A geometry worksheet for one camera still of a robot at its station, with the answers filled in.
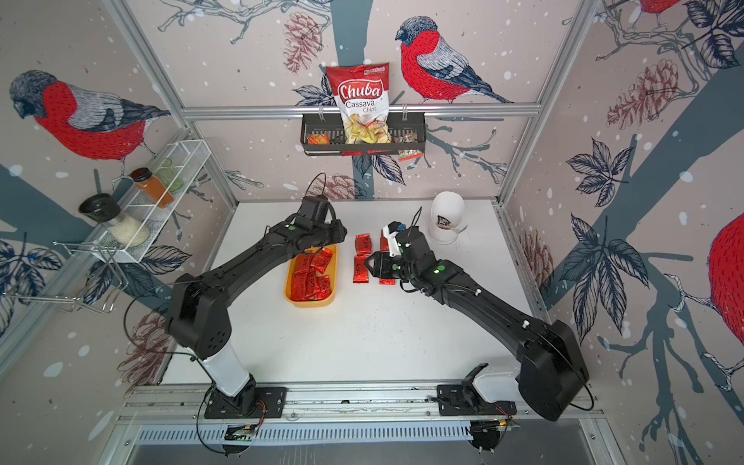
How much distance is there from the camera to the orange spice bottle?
0.72 metres

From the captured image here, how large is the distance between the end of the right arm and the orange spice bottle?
23.1 inches

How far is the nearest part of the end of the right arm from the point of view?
2.00 feet

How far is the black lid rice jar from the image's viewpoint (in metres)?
0.61

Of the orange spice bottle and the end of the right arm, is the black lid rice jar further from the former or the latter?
the end of the right arm

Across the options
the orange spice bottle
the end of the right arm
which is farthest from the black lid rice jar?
the end of the right arm

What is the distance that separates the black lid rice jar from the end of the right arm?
0.57m

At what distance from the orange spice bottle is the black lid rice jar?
82 millimetres
